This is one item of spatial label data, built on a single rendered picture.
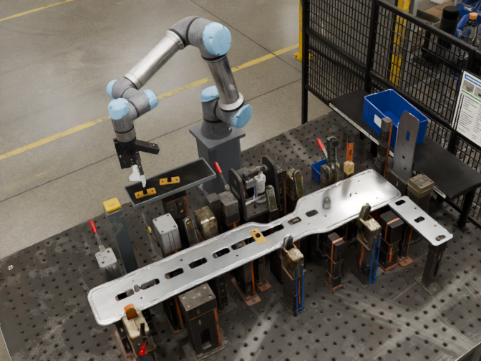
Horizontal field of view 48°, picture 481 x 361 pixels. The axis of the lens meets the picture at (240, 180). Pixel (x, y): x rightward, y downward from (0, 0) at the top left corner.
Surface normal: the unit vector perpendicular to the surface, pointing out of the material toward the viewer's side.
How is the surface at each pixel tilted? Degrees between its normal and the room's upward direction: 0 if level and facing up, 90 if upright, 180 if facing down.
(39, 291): 0
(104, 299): 0
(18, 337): 0
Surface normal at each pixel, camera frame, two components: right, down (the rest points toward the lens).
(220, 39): 0.70, 0.33
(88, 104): -0.07, -0.75
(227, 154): 0.54, 0.53
